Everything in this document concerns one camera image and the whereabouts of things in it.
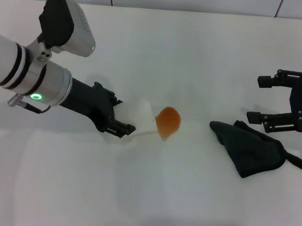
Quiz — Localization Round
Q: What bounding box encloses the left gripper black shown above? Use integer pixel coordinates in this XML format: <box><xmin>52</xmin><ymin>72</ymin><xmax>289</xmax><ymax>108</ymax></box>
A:
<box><xmin>57</xmin><ymin>76</ymin><xmax>140</xmax><ymax>139</ymax></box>

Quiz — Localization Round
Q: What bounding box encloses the dark blue rag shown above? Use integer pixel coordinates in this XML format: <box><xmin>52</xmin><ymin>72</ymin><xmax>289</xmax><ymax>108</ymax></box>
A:
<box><xmin>204</xmin><ymin>117</ymin><xmax>302</xmax><ymax>184</ymax></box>

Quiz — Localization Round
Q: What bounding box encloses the brown water stain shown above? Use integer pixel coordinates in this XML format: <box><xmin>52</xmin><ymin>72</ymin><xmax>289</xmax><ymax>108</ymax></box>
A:
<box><xmin>152</xmin><ymin>105</ymin><xmax>183</xmax><ymax>143</ymax></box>

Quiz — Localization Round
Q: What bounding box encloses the black cable with metal plug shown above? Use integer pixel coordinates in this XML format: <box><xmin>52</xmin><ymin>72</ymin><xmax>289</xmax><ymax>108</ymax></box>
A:
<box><xmin>6</xmin><ymin>93</ymin><xmax>52</xmax><ymax>115</ymax></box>

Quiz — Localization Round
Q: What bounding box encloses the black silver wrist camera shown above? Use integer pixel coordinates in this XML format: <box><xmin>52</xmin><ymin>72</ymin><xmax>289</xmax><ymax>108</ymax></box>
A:
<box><xmin>35</xmin><ymin>0</ymin><xmax>100</xmax><ymax>59</ymax></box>

